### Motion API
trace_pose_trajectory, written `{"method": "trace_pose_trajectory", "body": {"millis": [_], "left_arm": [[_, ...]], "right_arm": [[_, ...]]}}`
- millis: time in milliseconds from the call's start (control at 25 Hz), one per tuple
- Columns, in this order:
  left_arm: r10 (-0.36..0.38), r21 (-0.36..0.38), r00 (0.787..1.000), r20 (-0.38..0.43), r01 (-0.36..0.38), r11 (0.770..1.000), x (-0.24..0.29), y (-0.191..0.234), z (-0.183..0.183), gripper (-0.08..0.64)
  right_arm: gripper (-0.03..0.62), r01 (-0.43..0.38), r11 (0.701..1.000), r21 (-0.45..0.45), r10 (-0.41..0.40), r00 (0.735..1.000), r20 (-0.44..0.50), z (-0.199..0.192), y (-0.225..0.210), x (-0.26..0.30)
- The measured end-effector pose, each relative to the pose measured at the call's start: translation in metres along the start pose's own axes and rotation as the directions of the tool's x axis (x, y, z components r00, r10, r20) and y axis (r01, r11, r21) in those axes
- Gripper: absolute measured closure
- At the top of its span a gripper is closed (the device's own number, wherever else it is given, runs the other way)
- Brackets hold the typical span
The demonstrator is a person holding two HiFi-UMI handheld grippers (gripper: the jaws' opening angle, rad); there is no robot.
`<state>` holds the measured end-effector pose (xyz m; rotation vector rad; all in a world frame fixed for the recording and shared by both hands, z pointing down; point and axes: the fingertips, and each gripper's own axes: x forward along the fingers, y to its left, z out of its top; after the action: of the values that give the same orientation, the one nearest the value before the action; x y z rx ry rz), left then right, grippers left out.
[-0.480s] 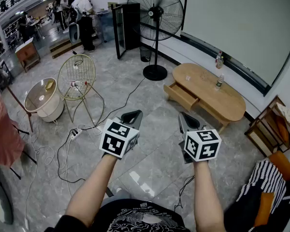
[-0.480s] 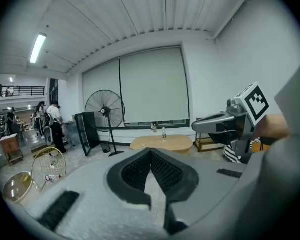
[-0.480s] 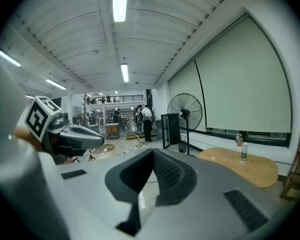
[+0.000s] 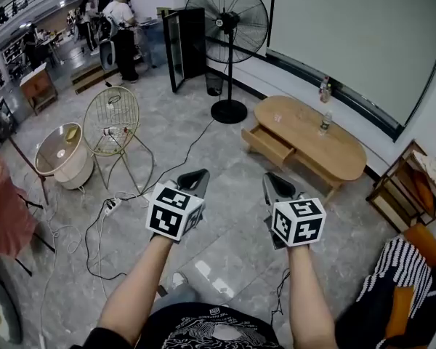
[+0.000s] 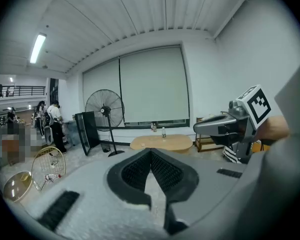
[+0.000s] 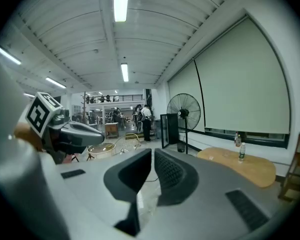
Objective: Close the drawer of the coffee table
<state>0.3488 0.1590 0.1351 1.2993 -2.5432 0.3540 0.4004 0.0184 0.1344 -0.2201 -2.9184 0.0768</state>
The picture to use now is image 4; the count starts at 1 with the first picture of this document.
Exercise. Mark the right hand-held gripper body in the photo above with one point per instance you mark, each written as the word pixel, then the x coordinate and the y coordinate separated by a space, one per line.
pixel 298 218

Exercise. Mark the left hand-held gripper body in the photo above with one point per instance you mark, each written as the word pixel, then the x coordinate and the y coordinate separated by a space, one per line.
pixel 167 211

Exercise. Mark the wooden coffee table drawer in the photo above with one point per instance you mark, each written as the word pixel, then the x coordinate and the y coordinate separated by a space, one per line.
pixel 267 144

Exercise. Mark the person's left forearm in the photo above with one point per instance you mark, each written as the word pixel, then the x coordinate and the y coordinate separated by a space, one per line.
pixel 138 285

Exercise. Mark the person's right forearm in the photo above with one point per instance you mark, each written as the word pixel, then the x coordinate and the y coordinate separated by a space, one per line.
pixel 307 296

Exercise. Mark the wooden coffee table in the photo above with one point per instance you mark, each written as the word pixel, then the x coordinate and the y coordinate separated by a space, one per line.
pixel 312 147

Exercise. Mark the white power strip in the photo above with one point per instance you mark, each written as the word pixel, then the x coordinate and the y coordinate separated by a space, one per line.
pixel 112 205

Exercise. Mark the person's white shoe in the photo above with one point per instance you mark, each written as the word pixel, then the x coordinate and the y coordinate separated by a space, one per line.
pixel 178 280

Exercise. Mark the clear plastic water bottle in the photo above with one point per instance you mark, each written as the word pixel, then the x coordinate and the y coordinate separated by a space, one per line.
pixel 325 124

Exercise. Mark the cream round glass side table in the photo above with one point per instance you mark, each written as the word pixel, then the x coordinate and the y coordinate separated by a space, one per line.
pixel 63 156

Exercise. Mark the black white striped blanket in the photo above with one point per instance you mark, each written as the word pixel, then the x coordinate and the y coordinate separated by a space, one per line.
pixel 407 271

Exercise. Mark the person's black printed shirt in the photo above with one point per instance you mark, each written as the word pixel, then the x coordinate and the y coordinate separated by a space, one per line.
pixel 203 329

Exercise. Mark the orange sofa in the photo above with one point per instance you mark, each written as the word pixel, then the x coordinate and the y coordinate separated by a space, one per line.
pixel 425 244

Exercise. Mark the pink capped plastic bottle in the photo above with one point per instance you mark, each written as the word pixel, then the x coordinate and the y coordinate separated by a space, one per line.
pixel 325 91

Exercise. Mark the black mesh wastebasket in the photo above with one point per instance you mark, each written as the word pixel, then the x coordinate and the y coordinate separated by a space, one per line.
pixel 213 84

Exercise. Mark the orange cushion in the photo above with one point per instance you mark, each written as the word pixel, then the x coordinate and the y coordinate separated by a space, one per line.
pixel 399 309

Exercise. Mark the white crumpled cloth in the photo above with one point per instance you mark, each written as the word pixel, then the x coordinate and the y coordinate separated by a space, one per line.
pixel 430 165

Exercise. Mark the black tripod stand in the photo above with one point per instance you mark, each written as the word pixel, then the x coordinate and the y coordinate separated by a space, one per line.
pixel 29 164

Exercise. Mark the wooden step platform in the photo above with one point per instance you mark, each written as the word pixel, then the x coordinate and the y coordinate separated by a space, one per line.
pixel 91 78

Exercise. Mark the pink cloth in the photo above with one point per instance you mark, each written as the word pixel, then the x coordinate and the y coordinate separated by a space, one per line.
pixel 9 213

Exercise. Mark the black glass door cabinet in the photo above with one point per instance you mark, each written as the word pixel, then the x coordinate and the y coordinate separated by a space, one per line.
pixel 189 46

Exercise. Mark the white floor heater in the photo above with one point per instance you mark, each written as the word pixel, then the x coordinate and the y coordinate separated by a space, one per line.
pixel 107 55

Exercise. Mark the small wooden white top table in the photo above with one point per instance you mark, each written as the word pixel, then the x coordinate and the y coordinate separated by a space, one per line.
pixel 40 86

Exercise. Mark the white projector screen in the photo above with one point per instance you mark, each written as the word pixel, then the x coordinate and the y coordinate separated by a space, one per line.
pixel 352 31

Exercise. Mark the wooden frame shelf rack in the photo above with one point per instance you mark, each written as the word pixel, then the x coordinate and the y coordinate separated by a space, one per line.
pixel 403 195

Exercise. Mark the black pedestal fan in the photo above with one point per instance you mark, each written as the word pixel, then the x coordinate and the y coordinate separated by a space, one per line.
pixel 228 27

